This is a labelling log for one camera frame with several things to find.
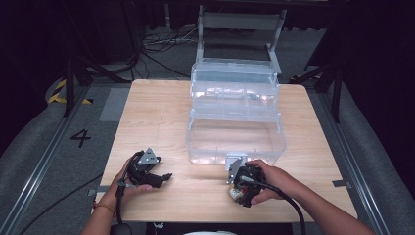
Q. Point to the black metal stand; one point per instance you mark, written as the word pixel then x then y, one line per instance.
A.
pixel 69 91
pixel 336 94

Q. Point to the person's right hand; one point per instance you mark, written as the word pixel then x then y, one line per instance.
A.
pixel 280 184

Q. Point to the yellow black floor tape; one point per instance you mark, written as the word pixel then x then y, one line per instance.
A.
pixel 57 96

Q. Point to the clear plastic storage box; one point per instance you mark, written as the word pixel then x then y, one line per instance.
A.
pixel 235 137

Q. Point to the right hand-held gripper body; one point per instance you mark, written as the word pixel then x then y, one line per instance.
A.
pixel 249 182

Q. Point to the grey floor plate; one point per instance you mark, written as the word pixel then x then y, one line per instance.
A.
pixel 114 104

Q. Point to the grey metal table stand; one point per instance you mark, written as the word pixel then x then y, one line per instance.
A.
pixel 239 21

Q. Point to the person's left hand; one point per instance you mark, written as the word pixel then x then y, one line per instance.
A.
pixel 114 196

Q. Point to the metal floor rail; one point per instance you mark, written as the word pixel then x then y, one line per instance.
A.
pixel 355 169
pixel 39 168

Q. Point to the person's white clothing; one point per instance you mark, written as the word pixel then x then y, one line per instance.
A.
pixel 210 233

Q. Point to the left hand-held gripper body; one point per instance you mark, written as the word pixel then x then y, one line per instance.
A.
pixel 140 173

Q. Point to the grey tape strip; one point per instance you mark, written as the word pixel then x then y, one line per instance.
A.
pixel 96 190
pixel 342 183

